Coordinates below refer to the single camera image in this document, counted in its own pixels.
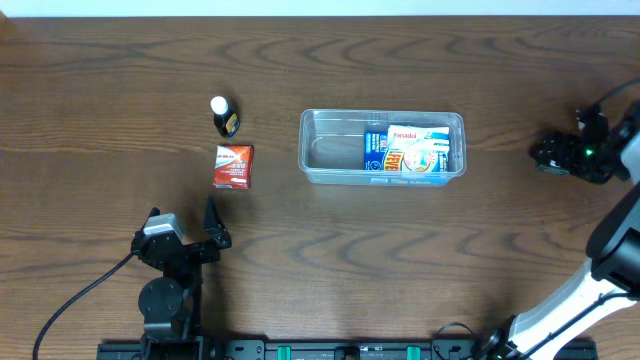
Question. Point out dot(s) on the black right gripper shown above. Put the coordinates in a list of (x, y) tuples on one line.
[(552, 153)]

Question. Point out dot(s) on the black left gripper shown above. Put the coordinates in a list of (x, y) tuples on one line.
[(187, 248)]

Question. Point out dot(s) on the white Panadol box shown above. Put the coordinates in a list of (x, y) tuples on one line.
[(417, 149)]

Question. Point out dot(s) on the blue Kool Fever box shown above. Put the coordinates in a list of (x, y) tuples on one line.
[(375, 148)]

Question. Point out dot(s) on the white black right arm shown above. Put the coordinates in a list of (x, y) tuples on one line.
[(608, 280)]

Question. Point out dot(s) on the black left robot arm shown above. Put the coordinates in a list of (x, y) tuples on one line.
[(171, 303)]

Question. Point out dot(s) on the clear plastic container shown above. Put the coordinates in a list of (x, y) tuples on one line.
[(331, 146)]

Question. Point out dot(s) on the red medicine box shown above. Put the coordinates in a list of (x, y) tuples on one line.
[(233, 166)]

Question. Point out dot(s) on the dark bottle white cap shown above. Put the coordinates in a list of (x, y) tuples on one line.
[(225, 117)]

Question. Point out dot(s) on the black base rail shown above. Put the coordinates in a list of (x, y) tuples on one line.
[(266, 350)]

